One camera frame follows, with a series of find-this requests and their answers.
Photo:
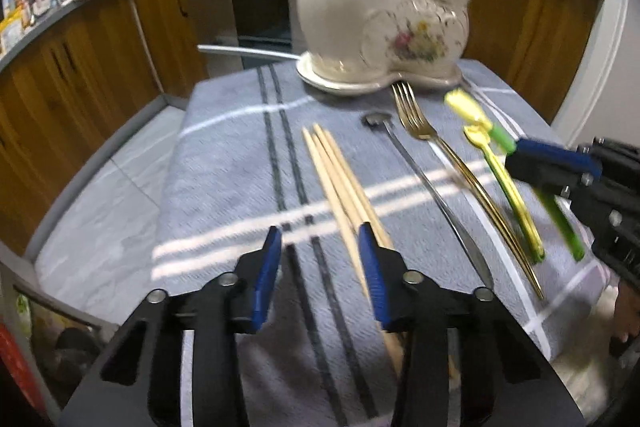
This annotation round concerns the built-in oven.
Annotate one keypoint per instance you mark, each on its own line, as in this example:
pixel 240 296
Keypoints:
pixel 257 17

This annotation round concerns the grey striped towel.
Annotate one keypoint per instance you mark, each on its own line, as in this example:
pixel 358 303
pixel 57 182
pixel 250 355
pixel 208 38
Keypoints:
pixel 225 187

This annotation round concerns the silver spoon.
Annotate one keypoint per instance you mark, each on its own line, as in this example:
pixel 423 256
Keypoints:
pixel 430 192

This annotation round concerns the gold fork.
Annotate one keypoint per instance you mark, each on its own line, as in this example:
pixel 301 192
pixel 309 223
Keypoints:
pixel 465 167

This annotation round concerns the long wooden cabinet run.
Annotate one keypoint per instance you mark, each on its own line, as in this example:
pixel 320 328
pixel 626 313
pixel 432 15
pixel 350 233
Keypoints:
pixel 75 72

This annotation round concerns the yellow white food bag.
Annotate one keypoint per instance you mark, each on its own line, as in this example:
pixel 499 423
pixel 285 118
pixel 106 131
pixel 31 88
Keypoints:
pixel 12 29

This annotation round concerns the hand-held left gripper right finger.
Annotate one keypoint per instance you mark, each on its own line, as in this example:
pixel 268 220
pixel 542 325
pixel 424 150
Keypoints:
pixel 375 277

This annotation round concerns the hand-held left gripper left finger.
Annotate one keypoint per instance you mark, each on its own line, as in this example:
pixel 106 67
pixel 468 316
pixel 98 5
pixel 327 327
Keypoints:
pixel 267 277

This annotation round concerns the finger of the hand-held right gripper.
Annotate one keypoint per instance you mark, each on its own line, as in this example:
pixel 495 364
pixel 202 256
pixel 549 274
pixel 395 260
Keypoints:
pixel 540 174
pixel 560 157

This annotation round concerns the person's right hand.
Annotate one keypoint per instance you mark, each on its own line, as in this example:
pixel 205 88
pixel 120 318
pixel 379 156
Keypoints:
pixel 624 312

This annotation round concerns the cream floral ceramic utensil holder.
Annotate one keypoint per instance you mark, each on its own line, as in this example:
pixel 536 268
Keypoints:
pixel 340 7

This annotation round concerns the short wooden cabinet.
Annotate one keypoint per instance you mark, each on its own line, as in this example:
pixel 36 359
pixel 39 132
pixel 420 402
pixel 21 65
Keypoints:
pixel 525 7

